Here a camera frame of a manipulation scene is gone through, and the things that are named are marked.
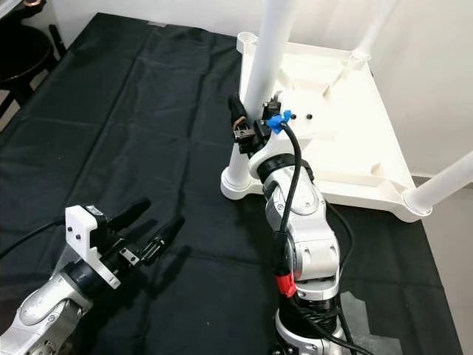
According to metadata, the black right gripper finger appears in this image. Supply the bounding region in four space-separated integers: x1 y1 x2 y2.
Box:
229 95 250 138

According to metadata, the white plastic table top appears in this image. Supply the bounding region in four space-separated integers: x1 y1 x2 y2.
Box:
220 31 433 223

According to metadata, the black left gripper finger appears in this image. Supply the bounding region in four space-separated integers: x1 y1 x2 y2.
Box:
107 197 151 231
144 216 186 258

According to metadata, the clear tape patch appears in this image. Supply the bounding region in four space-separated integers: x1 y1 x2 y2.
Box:
338 291 406 355

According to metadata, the blue cable plug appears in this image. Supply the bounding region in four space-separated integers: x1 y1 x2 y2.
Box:
268 109 294 134

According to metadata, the red cable clip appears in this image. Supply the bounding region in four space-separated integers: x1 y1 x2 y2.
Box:
275 274 298 298

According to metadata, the black cloth cover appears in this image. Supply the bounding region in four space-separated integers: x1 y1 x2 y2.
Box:
0 11 444 355

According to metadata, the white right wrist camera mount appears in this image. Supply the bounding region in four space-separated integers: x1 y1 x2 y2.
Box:
248 89 317 178

